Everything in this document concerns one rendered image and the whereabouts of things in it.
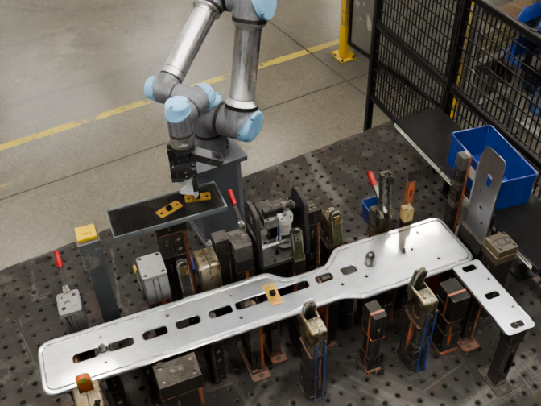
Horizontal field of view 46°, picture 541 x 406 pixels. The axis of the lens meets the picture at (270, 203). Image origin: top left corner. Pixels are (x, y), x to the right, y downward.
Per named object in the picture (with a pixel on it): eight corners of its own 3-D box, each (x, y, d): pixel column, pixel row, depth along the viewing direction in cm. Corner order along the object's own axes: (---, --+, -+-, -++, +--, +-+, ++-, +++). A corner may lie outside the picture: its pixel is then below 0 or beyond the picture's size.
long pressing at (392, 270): (45, 408, 172) (43, 404, 171) (36, 344, 187) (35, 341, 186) (476, 261, 207) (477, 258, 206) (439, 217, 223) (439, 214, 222)
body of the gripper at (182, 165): (171, 170, 203) (165, 139, 195) (197, 166, 204) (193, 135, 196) (172, 184, 198) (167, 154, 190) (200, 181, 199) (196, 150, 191)
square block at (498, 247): (477, 324, 223) (498, 253, 199) (464, 307, 229) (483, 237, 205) (496, 316, 225) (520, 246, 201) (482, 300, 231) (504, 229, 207)
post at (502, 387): (497, 397, 202) (518, 343, 183) (476, 370, 210) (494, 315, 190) (514, 390, 204) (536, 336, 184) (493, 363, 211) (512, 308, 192)
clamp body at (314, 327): (307, 408, 201) (307, 342, 178) (291, 376, 210) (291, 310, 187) (332, 397, 204) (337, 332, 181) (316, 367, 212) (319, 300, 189)
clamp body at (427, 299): (407, 378, 208) (421, 312, 185) (390, 350, 217) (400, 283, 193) (431, 369, 211) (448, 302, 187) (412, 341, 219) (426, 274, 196)
